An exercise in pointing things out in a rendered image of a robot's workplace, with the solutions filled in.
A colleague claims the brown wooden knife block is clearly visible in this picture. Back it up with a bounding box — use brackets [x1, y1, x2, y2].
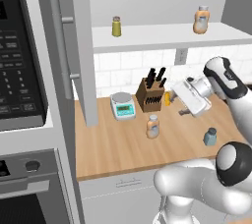
[135, 67, 168, 114]

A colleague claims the silver cabinet door handle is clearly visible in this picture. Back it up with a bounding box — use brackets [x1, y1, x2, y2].
[48, 0, 82, 101]

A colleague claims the silver oven door handle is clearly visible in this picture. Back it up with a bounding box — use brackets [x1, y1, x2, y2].
[0, 179, 51, 196]

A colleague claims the white drawer front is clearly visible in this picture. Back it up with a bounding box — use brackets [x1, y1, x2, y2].
[78, 168, 165, 200]

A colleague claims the black oven knob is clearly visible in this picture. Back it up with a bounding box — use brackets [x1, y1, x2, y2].
[25, 159, 41, 173]

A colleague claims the white kitchen scale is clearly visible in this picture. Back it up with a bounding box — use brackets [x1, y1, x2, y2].
[109, 91, 137, 122]

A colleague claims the black microwave oven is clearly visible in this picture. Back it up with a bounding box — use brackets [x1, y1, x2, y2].
[0, 0, 49, 132]

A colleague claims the olive green shaker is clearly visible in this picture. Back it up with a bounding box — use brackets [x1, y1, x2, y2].
[111, 16, 123, 38]

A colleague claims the small yellow bottle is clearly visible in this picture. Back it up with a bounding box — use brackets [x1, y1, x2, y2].
[163, 90, 172, 107]

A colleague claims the silver drawer handle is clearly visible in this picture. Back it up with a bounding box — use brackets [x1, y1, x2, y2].
[115, 177, 143, 189]

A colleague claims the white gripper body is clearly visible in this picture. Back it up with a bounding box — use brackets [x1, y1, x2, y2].
[170, 79, 213, 118]

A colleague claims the silver oven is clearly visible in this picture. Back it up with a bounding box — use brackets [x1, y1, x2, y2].
[0, 148, 78, 224]

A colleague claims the grey cabinet door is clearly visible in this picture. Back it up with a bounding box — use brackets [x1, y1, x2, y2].
[54, 0, 99, 128]
[220, 0, 252, 36]

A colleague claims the white cabinet shelf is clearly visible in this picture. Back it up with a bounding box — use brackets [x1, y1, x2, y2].
[91, 21, 252, 54]

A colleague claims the orange condiment bottle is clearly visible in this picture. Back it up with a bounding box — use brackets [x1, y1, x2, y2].
[192, 5, 212, 35]
[146, 114, 161, 140]

